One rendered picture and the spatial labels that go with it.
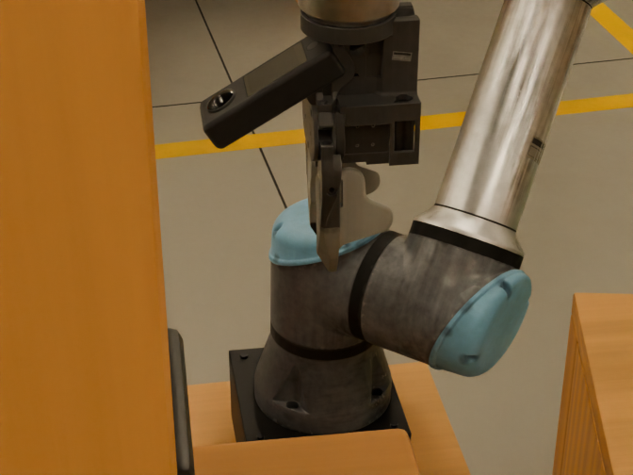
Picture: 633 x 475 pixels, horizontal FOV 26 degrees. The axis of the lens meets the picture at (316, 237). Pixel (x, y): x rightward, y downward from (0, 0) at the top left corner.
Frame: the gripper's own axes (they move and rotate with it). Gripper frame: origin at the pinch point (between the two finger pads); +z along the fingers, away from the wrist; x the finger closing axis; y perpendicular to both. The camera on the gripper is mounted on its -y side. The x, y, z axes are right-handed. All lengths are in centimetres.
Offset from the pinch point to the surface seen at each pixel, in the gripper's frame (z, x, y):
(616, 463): 50, 26, 40
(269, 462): -25, -55, -9
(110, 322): -45, -74, -14
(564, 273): 129, 185, 88
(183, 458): -34, -65, -13
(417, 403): 44, 33, 17
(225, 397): 44, 38, -6
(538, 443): 129, 122, 64
